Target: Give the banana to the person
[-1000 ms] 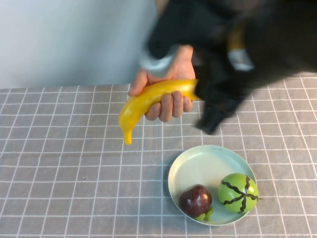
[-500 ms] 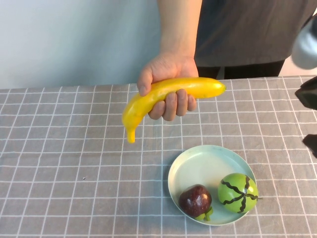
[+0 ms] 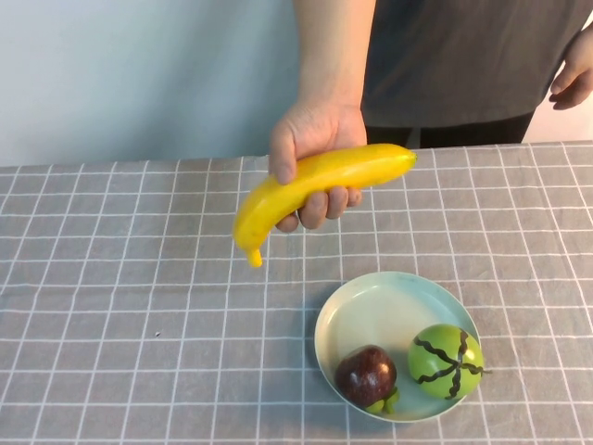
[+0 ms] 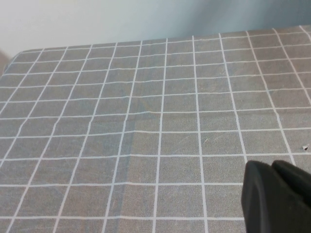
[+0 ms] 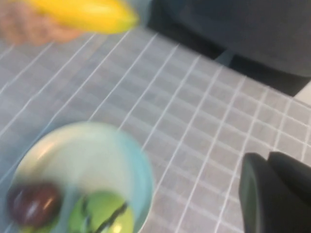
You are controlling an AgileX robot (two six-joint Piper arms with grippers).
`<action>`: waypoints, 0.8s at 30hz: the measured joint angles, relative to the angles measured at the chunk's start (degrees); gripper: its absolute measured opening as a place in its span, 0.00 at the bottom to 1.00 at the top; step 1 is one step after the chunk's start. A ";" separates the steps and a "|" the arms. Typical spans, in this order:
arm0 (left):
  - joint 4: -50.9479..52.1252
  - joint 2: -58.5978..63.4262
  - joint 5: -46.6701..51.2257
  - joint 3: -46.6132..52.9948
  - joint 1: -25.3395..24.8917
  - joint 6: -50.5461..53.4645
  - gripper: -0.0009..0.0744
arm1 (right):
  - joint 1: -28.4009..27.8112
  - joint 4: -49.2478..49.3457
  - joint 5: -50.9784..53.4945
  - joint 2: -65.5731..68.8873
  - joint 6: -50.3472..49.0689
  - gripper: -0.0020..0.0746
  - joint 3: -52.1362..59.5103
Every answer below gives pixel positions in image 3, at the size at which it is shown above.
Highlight person's right hand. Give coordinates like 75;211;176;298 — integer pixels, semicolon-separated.
268;99;370;235

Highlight person's left hand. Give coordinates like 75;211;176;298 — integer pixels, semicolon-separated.
549;48;593;111

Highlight yellow toy banana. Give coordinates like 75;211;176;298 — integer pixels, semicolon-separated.
232;143;418;269

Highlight person's right forearm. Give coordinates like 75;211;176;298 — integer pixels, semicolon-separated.
298;0;377;110

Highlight person's left forearm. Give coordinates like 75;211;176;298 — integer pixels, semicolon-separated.
563;27;593;70

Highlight person's grey shirt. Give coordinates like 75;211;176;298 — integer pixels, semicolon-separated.
360;0;593;129

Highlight person's black trousers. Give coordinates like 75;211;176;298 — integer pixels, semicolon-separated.
365;108;536;150

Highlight pale green round plate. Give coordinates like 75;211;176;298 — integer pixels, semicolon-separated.
313;271;484;423

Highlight grey white checked tablecloth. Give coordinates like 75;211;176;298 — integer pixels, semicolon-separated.
0;140;593;445

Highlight dark red toy mangosteen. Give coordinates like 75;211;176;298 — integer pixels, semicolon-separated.
334;344;402;415

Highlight green toy watermelon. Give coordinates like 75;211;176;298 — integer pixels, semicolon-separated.
407;323;495;401

